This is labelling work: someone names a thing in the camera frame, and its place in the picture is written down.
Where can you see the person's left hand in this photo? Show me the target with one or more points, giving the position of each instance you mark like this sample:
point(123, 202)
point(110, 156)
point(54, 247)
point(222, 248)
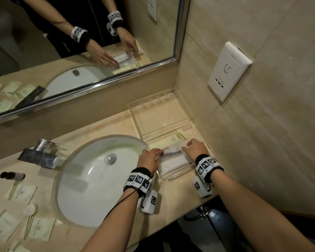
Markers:
point(146, 162)

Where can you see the person's right hand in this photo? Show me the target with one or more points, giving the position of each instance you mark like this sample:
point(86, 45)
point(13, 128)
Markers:
point(198, 150)

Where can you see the person's right fingers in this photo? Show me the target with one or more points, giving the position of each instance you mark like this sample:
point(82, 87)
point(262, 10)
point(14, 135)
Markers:
point(188, 147)

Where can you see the person's left fingers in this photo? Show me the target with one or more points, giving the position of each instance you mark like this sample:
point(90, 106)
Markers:
point(156, 154)

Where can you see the clear toothbrush packet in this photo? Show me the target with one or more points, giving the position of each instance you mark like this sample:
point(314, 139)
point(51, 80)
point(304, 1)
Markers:
point(173, 152)

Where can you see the person's left forearm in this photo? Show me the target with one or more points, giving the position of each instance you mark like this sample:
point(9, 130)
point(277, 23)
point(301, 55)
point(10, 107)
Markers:
point(112, 223)

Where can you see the person's right forearm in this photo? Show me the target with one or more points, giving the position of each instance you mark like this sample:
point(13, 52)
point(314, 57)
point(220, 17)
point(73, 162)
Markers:
point(254, 215)

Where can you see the white amenity packet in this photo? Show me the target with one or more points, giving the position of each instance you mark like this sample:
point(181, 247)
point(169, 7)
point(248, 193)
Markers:
point(174, 165)

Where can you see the black wristband with marker tags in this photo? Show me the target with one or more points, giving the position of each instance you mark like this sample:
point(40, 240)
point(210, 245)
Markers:
point(139, 179)
point(207, 165)

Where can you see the clear acrylic amenity tray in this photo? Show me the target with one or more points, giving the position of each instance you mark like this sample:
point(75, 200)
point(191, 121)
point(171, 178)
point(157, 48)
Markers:
point(157, 118)

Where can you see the chrome sink drain stopper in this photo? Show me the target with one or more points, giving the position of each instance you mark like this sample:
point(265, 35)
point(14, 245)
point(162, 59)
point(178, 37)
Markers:
point(111, 158)

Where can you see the chrome drain pipe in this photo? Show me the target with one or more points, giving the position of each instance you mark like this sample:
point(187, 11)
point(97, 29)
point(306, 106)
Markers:
point(199, 213)

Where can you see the white oval sink basin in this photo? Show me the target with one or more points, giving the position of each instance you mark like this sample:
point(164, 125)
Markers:
point(94, 186)

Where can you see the chrome square faucet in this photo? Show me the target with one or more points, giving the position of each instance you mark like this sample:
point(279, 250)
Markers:
point(40, 154)

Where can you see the round white cap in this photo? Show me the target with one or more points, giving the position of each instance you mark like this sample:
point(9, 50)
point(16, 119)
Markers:
point(31, 209)

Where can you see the small dark toiletry bottle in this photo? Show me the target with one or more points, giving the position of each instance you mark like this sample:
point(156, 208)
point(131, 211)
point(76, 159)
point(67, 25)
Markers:
point(13, 176)

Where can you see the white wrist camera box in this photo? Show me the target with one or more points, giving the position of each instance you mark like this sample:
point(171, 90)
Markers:
point(200, 187)
point(150, 202)

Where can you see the white wall socket plate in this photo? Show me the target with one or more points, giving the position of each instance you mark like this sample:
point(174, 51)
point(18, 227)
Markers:
point(227, 72)

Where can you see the wall mirror with metal frame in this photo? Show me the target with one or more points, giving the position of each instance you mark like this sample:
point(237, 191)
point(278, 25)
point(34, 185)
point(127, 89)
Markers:
point(81, 36)

